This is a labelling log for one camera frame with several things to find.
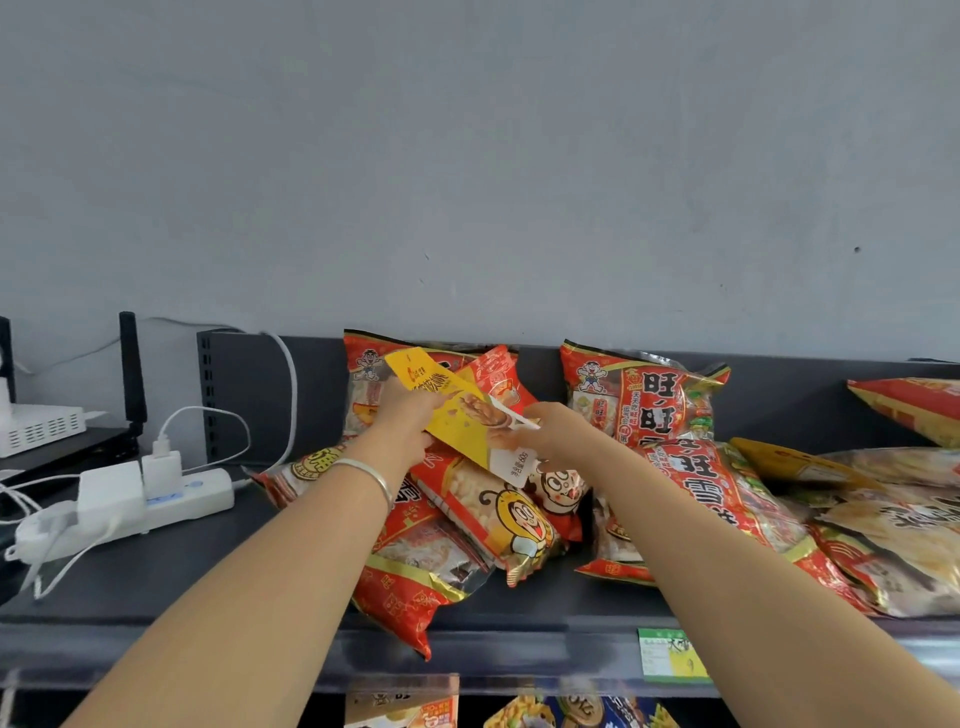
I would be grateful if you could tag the person's right hand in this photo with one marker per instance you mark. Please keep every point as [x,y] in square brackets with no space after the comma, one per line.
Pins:
[559,435]

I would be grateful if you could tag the person's left hand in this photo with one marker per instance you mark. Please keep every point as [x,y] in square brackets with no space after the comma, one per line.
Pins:
[396,424]

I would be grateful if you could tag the person's left fingers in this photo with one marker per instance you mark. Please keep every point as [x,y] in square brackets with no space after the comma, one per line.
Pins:
[409,396]

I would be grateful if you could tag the person's right fingers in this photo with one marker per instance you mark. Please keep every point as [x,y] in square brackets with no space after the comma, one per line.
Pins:
[517,435]

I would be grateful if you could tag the yellow snack packet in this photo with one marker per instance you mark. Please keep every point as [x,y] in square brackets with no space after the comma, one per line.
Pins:
[459,436]

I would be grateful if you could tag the person's left forearm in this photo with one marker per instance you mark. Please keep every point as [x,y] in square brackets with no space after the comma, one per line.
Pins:
[247,607]

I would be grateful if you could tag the person's right forearm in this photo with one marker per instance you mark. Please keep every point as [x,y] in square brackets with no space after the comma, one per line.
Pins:
[735,600]

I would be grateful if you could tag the pile of red snack packets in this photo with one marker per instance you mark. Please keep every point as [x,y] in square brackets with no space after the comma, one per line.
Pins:
[675,409]

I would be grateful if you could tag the perforated dark shelf upright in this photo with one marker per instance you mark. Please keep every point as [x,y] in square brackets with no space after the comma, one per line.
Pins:
[225,397]

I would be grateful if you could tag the white power strip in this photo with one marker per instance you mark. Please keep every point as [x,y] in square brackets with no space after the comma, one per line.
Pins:
[195,499]

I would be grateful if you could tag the small white charger plug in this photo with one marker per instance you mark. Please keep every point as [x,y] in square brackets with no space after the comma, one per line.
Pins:
[162,472]

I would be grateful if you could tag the green and yellow price label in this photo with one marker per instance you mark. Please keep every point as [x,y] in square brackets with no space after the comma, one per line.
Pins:
[671,656]

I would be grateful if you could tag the black router antenna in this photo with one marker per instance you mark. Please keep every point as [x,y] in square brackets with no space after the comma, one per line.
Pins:
[6,360]
[132,375]

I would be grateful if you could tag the flat yellow snack bag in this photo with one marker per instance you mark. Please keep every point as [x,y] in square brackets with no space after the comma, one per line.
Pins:
[795,461]

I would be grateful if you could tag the blue and yellow snack bag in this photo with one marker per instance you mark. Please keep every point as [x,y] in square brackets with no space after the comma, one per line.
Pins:
[577,712]

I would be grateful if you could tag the dark grey metal shelf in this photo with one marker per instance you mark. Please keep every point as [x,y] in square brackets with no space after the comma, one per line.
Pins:
[187,585]

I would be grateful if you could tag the large white charger plug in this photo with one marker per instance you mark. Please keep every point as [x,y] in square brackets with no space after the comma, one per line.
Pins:
[111,491]

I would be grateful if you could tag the black flat device box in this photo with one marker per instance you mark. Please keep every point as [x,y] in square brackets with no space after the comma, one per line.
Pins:
[75,446]

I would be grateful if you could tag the white router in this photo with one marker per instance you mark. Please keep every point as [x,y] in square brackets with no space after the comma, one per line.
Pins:
[41,427]

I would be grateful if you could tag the clear cream snack bag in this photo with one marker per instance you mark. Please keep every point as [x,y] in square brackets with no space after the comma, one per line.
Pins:
[900,525]

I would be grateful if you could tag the red and yellow striped bag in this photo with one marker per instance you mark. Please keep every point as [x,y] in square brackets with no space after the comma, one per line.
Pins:
[911,409]

